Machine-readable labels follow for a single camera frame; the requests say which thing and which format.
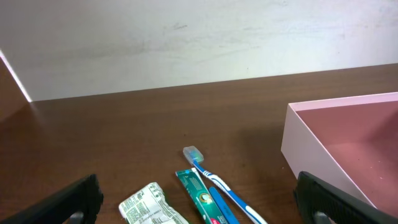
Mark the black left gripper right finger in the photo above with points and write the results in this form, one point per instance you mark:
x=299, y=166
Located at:
x=320, y=202

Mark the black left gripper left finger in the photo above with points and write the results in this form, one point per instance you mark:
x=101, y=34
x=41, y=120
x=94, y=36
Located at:
x=81, y=201

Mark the white green packet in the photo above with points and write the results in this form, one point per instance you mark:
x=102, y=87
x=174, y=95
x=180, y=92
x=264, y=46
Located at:
x=148, y=206

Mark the green toothpaste tube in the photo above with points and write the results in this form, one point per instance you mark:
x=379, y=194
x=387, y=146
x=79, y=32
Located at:
x=198, y=192

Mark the blue white toothbrush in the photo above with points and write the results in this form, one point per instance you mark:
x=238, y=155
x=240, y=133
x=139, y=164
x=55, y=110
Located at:
x=195, y=158

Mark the pink open cardboard box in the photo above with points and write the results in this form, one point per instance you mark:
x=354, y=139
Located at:
x=349, y=142

